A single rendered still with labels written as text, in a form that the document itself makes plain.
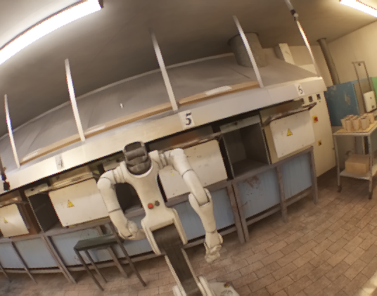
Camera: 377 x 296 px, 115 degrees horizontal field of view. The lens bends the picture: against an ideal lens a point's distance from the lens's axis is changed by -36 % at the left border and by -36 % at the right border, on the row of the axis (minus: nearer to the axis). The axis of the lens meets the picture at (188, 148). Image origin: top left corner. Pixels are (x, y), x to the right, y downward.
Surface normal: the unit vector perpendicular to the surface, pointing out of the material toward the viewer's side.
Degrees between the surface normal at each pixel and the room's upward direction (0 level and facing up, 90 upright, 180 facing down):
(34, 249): 90
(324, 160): 90
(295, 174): 90
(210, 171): 90
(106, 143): 80
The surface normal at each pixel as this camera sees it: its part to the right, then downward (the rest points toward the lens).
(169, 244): 0.29, -0.05
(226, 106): 0.07, -0.10
